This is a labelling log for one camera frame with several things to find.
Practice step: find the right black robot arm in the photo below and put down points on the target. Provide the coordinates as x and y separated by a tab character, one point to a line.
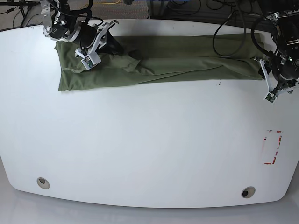
63	24

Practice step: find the green T-shirt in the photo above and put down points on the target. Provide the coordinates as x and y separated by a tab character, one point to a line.
164	59

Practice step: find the table cable grommet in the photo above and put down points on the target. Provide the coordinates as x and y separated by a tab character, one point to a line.
43	183
248	192

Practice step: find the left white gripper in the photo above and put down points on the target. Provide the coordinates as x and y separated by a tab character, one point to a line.
276	86

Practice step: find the left table cable grommet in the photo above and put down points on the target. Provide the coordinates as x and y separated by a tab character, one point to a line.
43	183

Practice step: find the red tape marking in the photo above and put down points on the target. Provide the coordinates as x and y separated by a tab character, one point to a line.
270	147

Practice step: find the right table cable grommet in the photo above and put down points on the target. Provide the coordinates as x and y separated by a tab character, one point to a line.
248	192

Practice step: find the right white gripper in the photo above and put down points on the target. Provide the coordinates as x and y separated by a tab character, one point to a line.
104	42

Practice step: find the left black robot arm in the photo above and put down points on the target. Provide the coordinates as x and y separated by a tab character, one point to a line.
281	69

